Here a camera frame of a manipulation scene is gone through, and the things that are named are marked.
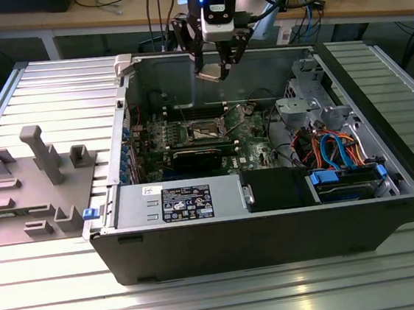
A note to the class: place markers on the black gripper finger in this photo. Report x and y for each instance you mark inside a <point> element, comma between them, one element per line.
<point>231,50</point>
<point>184,31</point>

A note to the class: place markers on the silver CPU plate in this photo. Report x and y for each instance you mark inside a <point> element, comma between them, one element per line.
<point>208,72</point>

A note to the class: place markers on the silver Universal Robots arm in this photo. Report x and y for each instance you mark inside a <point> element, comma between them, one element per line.
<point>266,30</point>

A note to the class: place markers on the black RAM slot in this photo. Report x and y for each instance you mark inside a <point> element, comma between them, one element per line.
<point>187,110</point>
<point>188,117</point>

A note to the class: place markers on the CPU socket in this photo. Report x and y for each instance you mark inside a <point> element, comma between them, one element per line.
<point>201,135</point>

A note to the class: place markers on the black drive bay cover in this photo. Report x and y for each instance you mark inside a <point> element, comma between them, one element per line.
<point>273,188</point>

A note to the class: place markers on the white printed card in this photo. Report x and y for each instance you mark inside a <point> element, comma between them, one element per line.
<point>285,35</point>

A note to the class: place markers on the pale grey case latch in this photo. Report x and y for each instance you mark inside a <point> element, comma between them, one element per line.
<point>123,64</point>

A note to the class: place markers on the wooden desk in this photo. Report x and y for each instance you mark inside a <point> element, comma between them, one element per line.
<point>111,18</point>

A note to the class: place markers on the silver metal disk bay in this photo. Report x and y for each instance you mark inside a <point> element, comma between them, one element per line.
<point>294,108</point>

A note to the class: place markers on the green motherboard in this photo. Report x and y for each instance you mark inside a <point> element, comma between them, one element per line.
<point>250,146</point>

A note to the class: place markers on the small black device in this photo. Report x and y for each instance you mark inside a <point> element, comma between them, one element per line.
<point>318,4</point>

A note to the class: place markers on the black graphics card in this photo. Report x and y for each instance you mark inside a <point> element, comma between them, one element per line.
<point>196,160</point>

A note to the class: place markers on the hard disk in blue carrier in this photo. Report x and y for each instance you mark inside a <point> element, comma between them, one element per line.
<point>343,185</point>

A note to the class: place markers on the silver power supply with label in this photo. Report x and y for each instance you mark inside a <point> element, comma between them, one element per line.
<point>138,206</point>

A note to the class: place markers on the black open PC case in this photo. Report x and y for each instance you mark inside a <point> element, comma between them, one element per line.
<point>238,244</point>

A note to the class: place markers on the blue case latch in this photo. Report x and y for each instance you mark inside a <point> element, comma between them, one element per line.
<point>89,214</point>

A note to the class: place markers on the grey parts rack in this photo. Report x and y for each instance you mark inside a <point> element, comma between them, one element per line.
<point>30,196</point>

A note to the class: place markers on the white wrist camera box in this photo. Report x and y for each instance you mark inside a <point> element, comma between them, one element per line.
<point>218,31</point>

